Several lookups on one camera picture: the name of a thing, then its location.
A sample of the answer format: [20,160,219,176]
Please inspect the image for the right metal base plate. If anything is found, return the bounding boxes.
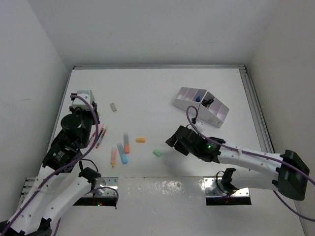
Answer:
[203,176,250,198]

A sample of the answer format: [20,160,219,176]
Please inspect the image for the orange pink highlighter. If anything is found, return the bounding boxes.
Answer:
[110,147,117,168]

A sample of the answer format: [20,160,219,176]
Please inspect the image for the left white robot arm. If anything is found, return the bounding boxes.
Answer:
[0,90,101,236]

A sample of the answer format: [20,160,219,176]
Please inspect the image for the green highlighter cap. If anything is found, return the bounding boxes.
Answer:
[153,149,162,157]

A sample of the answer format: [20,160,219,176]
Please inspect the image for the small black scissors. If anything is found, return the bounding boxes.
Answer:
[201,98,214,108]

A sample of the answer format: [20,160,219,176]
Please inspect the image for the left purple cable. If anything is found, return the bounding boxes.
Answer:
[0,96,119,236]

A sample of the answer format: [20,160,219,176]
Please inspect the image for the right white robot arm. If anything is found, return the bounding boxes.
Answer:
[166,126,310,201]

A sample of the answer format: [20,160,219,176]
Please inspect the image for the blue item in organizer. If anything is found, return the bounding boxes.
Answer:
[195,94,202,102]

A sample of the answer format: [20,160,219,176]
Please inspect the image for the metal base plate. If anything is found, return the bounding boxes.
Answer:
[81,177,118,199]
[203,176,250,198]

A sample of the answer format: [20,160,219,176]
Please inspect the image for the white three-slot organizer left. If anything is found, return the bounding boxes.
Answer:
[173,87,207,111]

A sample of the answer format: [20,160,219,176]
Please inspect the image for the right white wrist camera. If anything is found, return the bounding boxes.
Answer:
[196,122,203,128]

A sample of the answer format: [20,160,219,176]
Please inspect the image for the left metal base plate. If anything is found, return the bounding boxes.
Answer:
[81,177,118,199]

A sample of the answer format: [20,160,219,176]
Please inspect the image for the white three-slot organizer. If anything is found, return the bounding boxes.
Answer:
[198,91,229,128]
[173,87,207,111]

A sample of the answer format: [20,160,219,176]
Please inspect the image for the blue highlighter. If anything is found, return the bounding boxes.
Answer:
[117,143,128,165]

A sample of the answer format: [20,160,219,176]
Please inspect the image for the beige eraser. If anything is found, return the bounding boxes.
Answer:
[110,103,117,112]

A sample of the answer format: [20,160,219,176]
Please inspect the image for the white three-slot organizer right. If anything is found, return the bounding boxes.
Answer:
[198,91,229,128]

